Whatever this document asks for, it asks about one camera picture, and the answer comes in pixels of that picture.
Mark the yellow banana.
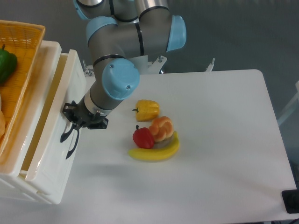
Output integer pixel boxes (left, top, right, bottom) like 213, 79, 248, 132
128, 131, 180, 162

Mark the white drawer cabinet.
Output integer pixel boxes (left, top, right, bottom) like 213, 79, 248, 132
0, 40, 81, 205

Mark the green bell pepper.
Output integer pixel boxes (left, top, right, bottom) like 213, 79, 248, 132
0, 44, 18, 84

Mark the red bell pepper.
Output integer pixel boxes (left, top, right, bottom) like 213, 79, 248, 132
132, 125, 155, 149

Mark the orange plastic basket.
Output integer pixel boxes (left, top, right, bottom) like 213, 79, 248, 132
0, 20, 45, 164

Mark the black device at edge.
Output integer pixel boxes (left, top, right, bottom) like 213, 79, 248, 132
281, 189, 299, 214

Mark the white chair frame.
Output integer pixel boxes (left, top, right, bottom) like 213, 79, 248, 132
277, 81, 299, 126

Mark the yellow bell pepper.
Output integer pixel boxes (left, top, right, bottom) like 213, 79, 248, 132
132, 99, 160, 122

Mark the round bread bun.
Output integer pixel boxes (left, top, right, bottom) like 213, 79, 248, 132
0, 111, 6, 139

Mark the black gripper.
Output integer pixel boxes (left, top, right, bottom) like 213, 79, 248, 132
63, 101, 108, 130

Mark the braided bread roll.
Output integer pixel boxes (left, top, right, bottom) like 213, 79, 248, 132
149, 116, 174, 142

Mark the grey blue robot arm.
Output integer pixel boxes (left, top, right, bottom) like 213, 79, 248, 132
63, 0, 186, 130

